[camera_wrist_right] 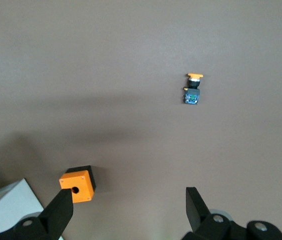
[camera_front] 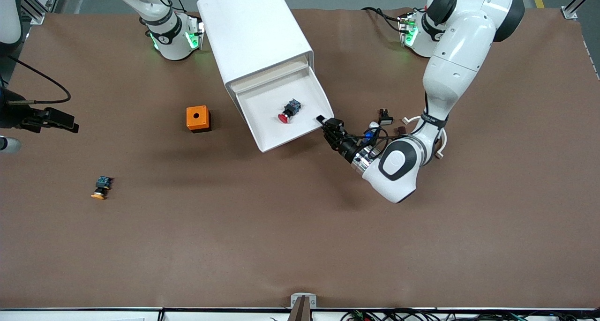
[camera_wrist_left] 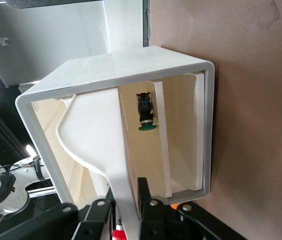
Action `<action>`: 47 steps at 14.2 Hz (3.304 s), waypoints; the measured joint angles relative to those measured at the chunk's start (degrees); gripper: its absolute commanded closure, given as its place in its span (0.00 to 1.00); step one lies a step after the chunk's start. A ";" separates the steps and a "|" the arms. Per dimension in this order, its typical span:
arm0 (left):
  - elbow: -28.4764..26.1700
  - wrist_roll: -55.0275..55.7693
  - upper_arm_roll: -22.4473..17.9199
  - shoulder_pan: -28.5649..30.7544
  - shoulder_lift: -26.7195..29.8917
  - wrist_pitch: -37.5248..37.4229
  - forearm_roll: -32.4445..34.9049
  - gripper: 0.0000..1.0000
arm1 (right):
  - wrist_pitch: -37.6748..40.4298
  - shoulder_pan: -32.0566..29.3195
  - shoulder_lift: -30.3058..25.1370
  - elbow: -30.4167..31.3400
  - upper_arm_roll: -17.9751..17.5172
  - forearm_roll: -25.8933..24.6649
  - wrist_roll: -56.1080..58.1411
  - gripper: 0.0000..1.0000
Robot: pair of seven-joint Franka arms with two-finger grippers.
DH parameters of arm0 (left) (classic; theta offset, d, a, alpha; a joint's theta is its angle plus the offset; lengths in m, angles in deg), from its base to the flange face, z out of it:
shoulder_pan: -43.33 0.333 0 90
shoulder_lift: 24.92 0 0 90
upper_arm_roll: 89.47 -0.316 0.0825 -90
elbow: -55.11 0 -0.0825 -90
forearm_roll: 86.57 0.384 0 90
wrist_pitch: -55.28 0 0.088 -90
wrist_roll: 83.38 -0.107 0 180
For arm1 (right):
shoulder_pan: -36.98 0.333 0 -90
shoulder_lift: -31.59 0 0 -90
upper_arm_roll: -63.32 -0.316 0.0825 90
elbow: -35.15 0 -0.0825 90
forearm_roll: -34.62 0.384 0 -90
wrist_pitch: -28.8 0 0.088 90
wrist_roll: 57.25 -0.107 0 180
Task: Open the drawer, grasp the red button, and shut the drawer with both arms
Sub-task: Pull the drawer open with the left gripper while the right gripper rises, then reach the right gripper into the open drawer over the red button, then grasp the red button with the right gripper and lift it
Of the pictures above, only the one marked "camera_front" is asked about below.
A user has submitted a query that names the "red mushroom push button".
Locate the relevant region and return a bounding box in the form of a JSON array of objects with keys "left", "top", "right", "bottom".
[{"left": 278, "top": 98, "right": 301, "bottom": 124}]

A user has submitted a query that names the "yellow mushroom push button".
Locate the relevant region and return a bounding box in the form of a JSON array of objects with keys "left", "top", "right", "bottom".
[{"left": 90, "top": 175, "right": 113, "bottom": 201}]

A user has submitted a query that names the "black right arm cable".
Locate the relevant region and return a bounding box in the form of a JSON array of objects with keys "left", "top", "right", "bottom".
[{"left": 7, "top": 55, "right": 72, "bottom": 105}]

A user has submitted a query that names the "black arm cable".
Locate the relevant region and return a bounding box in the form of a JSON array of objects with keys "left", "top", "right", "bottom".
[
  {"left": 7, "top": 55, "right": 72, "bottom": 105},
  {"left": 345, "top": 124, "right": 425, "bottom": 160}
]

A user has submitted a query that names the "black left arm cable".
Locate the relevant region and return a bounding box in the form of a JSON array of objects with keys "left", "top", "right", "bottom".
[{"left": 345, "top": 124, "right": 425, "bottom": 160}]

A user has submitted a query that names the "white curved plastic bracket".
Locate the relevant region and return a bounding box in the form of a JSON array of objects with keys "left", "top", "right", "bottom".
[{"left": 402, "top": 115, "right": 448, "bottom": 160}]

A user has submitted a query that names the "aluminium frame profile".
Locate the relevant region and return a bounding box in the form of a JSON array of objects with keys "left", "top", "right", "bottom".
[
  {"left": 19, "top": 0, "right": 71, "bottom": 25},
  {"left": 561, "top": 0, "right": 600, "bottom": 20}
]

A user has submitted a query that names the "black cable on table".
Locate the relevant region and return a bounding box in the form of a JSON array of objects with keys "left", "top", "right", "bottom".
[{"left": 361, "top": 6, "right": 406, "bottom": 33}]

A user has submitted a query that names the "orange button enclosure box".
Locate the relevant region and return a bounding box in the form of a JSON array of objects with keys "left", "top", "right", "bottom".
[{"left": 186, "top": 105, "right": 212, "bottom": 134}]

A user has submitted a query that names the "grey metal mount bracket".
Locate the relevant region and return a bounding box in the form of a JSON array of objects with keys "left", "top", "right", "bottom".
[{"left": 288, "top": 293, "right": 317, "bottom": 321}]

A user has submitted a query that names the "black cable bundle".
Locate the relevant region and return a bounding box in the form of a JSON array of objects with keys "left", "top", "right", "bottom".
[{"left": 340, "top": 308, "right": 600, "bottom": 321}]

